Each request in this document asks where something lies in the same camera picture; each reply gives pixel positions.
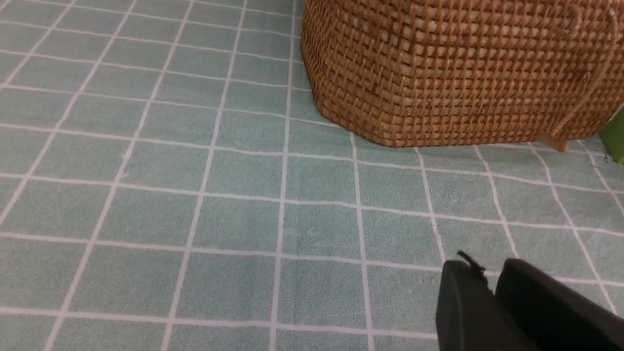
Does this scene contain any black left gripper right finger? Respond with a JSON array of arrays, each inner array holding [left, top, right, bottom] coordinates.
[[495, 258, 623, 351]]

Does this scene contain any green foam cube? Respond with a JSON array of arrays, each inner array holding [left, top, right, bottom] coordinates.
[[600, 107, 624, 165]]

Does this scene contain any woven wicker basket green lining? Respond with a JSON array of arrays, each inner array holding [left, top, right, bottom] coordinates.
[[300, 0, 623, 151]]

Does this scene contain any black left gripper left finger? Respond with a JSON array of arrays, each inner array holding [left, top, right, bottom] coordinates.
[[435, 251, 532, 351]]

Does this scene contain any green checkered tablecloth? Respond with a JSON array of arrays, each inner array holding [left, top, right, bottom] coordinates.
[[0, 0, 623, 351]]

